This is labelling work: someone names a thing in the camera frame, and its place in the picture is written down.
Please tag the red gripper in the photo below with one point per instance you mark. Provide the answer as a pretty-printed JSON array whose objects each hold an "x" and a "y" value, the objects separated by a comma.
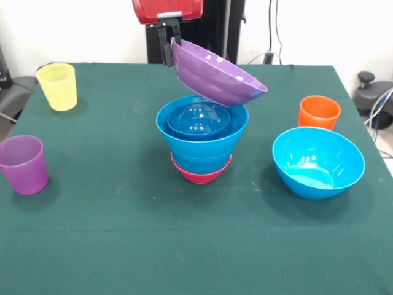
[{"x": 169, "y": 9}]

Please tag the wide purple bowl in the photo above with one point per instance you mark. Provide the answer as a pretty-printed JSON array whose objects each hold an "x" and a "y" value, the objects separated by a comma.
[{"x": 215, "y": 77}]

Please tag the small dark blue bowl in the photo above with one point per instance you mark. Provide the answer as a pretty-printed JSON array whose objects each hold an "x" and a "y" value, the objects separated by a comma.
[{"x": 196, "y": 123}]

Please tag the large blue bowl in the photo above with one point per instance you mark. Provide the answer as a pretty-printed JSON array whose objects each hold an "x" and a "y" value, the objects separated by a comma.
[
  {"x": 317, "y": 166},
  {"x": 201, "y": 146}
]

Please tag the small red bowl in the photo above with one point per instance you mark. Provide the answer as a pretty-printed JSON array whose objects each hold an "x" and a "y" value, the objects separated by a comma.
[{"x": 201, "y": 178}]

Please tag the purple cup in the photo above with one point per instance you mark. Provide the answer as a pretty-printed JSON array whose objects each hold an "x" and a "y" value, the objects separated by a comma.
[{"x": 24, "y": 169}]

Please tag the black power plug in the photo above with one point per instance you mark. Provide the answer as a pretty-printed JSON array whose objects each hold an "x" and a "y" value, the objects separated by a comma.
[{"x": 269, "y": 57}]

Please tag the yellow cup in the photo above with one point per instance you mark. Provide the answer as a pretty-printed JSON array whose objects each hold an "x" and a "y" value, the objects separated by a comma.
[{"x": 58, "y": 89}]

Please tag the grey padded chair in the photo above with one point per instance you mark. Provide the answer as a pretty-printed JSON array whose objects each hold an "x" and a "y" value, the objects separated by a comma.
[{"x": 13, "y": 92}]

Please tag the orange cup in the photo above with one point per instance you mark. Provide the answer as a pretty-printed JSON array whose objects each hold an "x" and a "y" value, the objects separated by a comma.
[{"x": 319, "y": 115}]

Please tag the dark green tablecloth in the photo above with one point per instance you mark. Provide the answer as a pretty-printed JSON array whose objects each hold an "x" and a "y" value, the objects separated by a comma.
[{"x": 190, "y": 233}]

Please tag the dark grey chair base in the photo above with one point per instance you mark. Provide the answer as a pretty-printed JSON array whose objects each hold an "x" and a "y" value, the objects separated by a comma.
[{"x": 371, "y": 98}]

